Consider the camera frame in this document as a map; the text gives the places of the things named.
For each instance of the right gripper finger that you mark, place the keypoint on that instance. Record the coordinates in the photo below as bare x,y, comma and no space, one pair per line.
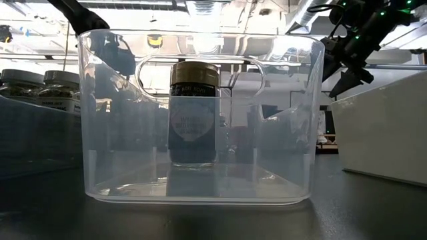
353,78
332,60

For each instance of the gold lid nori jar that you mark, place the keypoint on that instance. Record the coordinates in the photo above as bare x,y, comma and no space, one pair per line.
193,73

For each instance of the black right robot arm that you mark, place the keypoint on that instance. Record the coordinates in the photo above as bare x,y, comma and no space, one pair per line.
397,15

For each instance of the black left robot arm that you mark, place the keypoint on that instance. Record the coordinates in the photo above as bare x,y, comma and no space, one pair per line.
80,16

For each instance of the white plastic bin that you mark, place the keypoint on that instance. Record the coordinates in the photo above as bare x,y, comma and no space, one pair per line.
383,133

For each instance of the smoky clear plastic bin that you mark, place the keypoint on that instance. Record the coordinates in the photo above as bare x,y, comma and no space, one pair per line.
33,140

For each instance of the black table mat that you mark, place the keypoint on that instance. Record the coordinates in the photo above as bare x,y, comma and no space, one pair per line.
213,223

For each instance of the silver ventilation duct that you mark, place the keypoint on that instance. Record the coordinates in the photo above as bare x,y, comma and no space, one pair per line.
300,23

